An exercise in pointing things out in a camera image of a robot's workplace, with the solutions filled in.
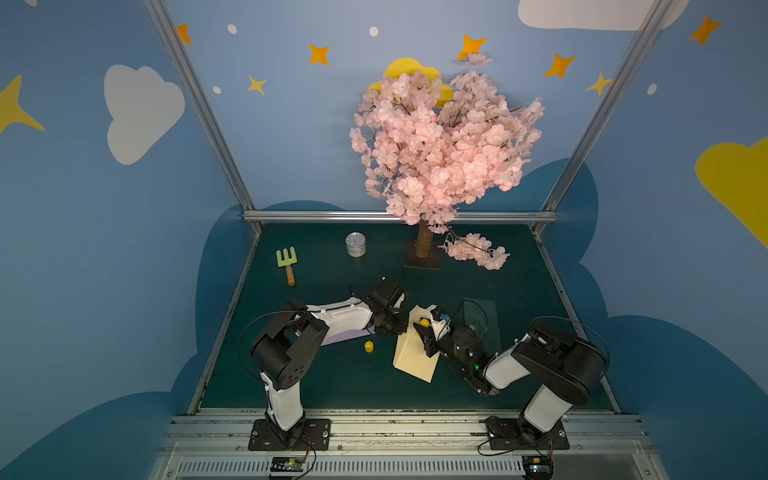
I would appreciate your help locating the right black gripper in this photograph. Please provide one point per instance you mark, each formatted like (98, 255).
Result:
(432, 336)

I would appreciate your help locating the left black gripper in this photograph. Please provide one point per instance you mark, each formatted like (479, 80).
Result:
(395, 315)

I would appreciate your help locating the purple envelope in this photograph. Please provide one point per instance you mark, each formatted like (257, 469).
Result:
(345, 336)

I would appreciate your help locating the dark green envelope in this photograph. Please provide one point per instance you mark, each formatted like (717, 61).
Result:
(482, 317)

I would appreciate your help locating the cream yellow envelope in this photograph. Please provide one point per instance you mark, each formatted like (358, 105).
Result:
(410, 356)

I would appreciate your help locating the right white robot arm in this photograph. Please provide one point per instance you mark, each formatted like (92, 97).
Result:
(567, 367)

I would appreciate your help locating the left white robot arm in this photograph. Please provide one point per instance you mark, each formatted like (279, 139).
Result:
(285, 350)

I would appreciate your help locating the silver tin can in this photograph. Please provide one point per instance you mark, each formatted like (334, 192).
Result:
(356, 245)

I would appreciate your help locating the fallen pink blossom branch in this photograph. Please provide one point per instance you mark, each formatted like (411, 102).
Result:
(475, 247)

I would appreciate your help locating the green toy garden rake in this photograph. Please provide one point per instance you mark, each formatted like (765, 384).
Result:
(286, 258)

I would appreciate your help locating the right small circuit board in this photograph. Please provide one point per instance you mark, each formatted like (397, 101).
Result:
(537, 468)

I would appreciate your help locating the small circuit board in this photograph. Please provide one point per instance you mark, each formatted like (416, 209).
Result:
(537, 468)
(286, 466)

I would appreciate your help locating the pink cherry blossom tree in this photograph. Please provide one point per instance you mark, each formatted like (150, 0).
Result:
(429, 147)

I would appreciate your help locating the left small circuit board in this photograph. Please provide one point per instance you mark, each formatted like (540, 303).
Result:
(286, 466)

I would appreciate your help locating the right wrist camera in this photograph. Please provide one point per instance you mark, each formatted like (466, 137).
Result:
(440, 321)

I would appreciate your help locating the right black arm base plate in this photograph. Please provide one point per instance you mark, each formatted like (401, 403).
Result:
(517, 434)

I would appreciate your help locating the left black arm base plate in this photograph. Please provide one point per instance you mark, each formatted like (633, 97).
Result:
(267, 436)

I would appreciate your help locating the aluminium mounting rail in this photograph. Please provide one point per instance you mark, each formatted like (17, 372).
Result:
(421, 444)

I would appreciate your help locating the right aluminium frame post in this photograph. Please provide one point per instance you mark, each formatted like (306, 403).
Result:
(635, 55)

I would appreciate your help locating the aluminium frame post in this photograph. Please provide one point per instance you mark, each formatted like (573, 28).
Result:
(163, 22)
(635, 55)

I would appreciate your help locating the left aluminium frame post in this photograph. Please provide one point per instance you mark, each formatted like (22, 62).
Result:
(163, 22)

